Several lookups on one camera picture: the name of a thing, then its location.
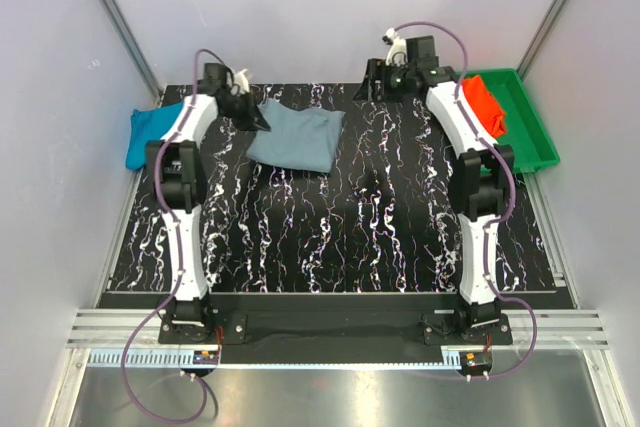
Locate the left aluminium frame post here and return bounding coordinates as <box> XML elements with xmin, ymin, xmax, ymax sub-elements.
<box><xmin>99</xmin><ymin>0</ymin><xmax>164</xmax><ymax>98</ymax></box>

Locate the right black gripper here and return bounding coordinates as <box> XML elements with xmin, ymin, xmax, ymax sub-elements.
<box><xmin>351</xmin><ymin>60</ymin><xmax>414</xmax><ymax>105</ymax></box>

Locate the green plastic tray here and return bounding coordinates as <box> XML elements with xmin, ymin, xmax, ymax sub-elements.
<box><xmin>464</xmin><ymin>69</ymin><xmax>560</xmax><ymax>173</ymax></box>

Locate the teal folded t shirt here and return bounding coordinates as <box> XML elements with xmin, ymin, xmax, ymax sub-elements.
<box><xmin>125</xmin><ymin>102</ymin><xmax>183</xmax><ymax>171</ymax></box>

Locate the grey-blue t shirt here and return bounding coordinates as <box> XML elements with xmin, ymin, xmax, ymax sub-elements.
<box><xmin>246</xmin><ymin>99</ymin><xmax>344</xmax><ymax>174</ymax></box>

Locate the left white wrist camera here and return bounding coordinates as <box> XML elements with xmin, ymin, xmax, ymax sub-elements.
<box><xmin>229</xmin><ymin>69</ymin><xmax>251</xmax><ymax>96</ymax></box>

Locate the aluminium frame post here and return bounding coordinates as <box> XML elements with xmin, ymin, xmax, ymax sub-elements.
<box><xmin>517</xmin><ymin>0</ymin><xmax>570</xmax><ymax>80</ymax></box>
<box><xmin>99</xmin><ymin>0</ymin><xmax>164</xmax><ymax>98</ymax></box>

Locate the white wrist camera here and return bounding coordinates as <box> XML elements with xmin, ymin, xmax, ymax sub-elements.
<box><xmin>229</xmin><ymin>69</ymin><xmax>251</xmax><ymax>96</ymax></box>
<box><xmin>382</xmin><ymin>28</ymin><xmax>408</xmax><ymax>67</ymax></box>

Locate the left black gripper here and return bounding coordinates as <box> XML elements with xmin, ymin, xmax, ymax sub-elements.
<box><xmin>220</xmin><ymin>89</ymin><xmax>271</xmax><ymax>133</ymax></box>

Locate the orange t shirt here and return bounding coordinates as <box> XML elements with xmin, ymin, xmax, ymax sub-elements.
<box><xmin>462</xmin><ymin>75</ymin><xmax>507</xmax><ymax>139</ymax></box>

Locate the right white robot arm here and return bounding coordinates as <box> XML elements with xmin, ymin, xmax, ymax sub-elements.
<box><xmin>355</xmin><ymin>29</ymin><xmax>515</xmax><ymax>344</ymax></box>

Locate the right aluminium frame post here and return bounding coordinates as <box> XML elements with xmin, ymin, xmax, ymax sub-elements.
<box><xmin>517</xmin><ymin>0</ymin><xmax>570</xmax><ymax>80</ymax></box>

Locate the aluminium front rail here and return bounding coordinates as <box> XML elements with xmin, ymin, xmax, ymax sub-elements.
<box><xmin>67</xmin><ymin>310</ymin><xmax>609</xmax><ymax>371</ymax></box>

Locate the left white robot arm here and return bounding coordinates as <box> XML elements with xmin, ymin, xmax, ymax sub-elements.
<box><xmin>145</xmin><ymin>63</ymin><xmax>270</xmax><ymax>344</ymax></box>

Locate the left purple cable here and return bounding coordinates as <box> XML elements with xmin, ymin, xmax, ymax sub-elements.
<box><xmin>120</xmin><ymin>48</ymin><xmax>236</xmax><ymax>421</ymax></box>

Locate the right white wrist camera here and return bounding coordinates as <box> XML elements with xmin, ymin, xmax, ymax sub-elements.
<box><xmin>382</xmin><ymin>28</ymin><xmax>408</xmax><ymax>67</ymax></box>

